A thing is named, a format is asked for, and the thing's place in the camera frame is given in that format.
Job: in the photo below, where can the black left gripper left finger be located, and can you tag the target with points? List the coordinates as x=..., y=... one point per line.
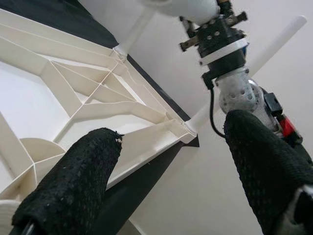
x=68, y=183

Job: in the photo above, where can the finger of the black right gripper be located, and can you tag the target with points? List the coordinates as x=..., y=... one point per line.
x=225, y=7

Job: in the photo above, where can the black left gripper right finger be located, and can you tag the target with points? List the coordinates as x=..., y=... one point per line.
x=269, y=171

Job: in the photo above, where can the white plastic table top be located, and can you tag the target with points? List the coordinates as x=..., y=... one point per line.
x=24, y=98

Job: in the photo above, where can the black table cloth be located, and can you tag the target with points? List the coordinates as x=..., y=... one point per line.
x=97, y=19

